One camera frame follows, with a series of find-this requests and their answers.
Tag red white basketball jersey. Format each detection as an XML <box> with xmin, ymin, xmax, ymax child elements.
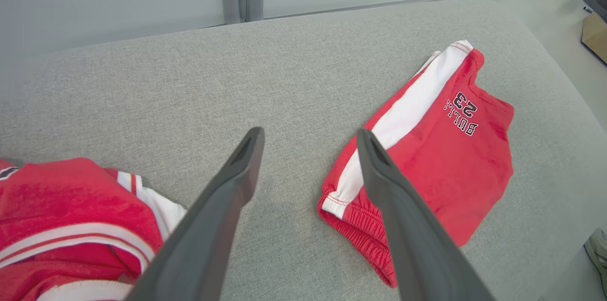
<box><xmin>0</xmin><ymin>156</ymin><xmax>188</xmax><ymax>301</ymax></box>

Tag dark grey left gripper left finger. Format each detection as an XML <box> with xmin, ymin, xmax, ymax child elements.
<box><xmin>126</xmin><ymin>127</ymin><xmax>265</xmax><ymax>301</ymax></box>

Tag grey sneaker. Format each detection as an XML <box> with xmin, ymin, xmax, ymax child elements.
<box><xmin>584</xmin><ymin>228</ymin><xmax>607</xmax><ymax>294</ymax></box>

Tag red white Bulls shorts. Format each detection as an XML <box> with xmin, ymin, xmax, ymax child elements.
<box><xmin>318</xmin><ymin>40</ymin><xmax>515</xmax><ymax>288</ymax></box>

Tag brown cardboard box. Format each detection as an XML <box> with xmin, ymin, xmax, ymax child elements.
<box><xmin>582</xmin><ymin>12</ymin><xmax>607</xmax><ymax>64</ymax></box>

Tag grey fabric sofa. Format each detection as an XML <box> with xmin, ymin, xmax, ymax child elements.
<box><xmin>0</xmin><ymin>0</ymin><xmax>607</xmax><ymax>301</ymax></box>

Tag grey partition base rail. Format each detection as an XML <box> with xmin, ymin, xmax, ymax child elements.
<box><xmin>263</xmin><ymin>0</ymin><xmax>451</xmax><ymax>19</ymax></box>

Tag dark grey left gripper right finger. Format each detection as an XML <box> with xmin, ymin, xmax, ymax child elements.
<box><xmin>357</xmin><ymin>128</ymin><xmax>496</xmax><ymax>301</ymax></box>

